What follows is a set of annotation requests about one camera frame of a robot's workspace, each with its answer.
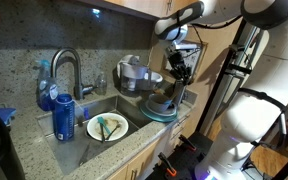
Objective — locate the stainless steel tumbler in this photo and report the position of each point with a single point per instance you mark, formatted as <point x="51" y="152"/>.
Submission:
<point x="178" y="99"/>

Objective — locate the steel sink basin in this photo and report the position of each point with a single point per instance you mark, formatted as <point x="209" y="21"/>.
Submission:
<point x="82" y="147"/>

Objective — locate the wooden cabinet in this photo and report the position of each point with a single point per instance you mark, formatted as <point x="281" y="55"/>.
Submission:
<point x="135" y="157"/>

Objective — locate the silver fork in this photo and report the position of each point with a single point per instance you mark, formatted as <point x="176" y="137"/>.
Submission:
<point x="108" y="137"/>

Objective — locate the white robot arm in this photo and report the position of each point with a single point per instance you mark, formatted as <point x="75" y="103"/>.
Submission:
<point x="264" y="95"/>

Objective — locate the grey ceramic bowl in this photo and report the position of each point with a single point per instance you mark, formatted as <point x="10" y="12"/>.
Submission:
<point x="159" y="103"/>

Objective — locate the white water filter pitcher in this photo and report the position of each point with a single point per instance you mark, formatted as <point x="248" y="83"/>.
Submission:
<point x="135" y="77"/>

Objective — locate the white dirty plate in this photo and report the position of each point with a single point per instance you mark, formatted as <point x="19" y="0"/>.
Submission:
<point x="110" y="121"/>

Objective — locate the dark knife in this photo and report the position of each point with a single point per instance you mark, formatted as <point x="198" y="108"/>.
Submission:
<point x="102" y="133"/>

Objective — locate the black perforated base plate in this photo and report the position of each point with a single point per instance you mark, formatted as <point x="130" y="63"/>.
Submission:
<point x="183" y="159"/>

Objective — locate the dark metal faucet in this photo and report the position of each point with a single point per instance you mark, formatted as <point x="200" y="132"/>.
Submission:
<point x="68" y="59"/>

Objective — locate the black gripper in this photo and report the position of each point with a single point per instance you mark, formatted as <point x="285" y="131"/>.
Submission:
<point x="178" y="68"/>

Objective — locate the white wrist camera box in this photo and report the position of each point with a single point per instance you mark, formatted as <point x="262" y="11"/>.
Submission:
<point x="182" y="46"/>

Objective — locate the blue water bottle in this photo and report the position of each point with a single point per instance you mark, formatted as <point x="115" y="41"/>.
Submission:
<point x="64" y="117"/>

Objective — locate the teal plate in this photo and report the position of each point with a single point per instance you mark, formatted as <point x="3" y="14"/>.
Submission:
<point x="159" y="118"/>

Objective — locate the framed dishes sign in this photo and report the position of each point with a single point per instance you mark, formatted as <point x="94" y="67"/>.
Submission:
<point x="191" y="57"/>

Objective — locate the blue dish soap bottle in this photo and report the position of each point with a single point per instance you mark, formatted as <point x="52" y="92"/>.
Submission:
<point x="46" y="87"/>

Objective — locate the black orange clamp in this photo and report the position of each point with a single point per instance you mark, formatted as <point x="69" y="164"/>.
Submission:
<point x="187" y="143"/>
<point x="171" y="171"/>

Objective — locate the clear soap dispenser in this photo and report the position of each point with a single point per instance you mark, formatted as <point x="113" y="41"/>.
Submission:
<point x="101" y="83"/>

